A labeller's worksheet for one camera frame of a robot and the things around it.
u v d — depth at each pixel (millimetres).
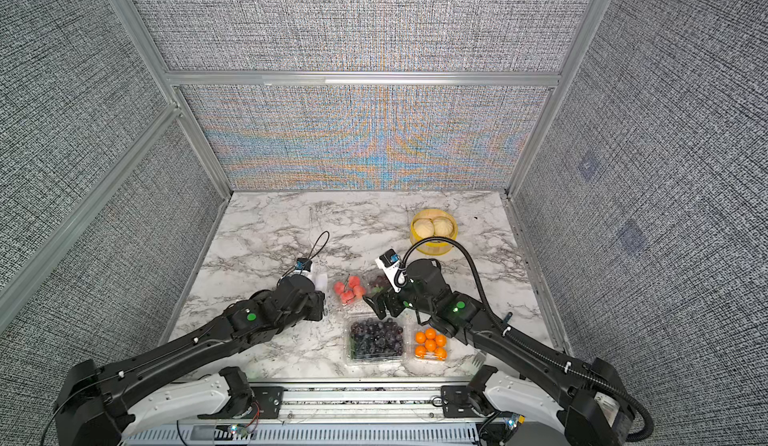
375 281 917
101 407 393
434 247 659
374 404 747
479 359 797
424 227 1001
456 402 735
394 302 663
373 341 780
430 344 814
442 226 1027
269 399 736
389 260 650
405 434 702
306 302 606
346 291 899
